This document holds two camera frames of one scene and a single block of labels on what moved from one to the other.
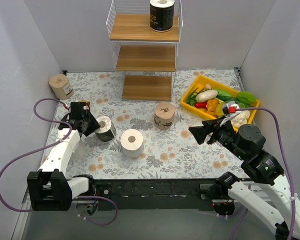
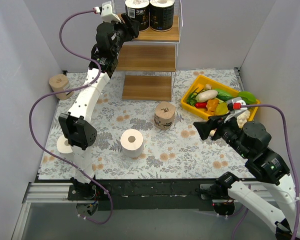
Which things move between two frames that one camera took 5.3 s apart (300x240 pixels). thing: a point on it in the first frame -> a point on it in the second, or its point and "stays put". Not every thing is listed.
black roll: (161, 15) stays put
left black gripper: (84, 124) -> (127, 25)
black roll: (107, 132) -> (139, 10)
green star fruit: (246, 97) stays put
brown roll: (164, 115) stays put
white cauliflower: (240, 119) stays put
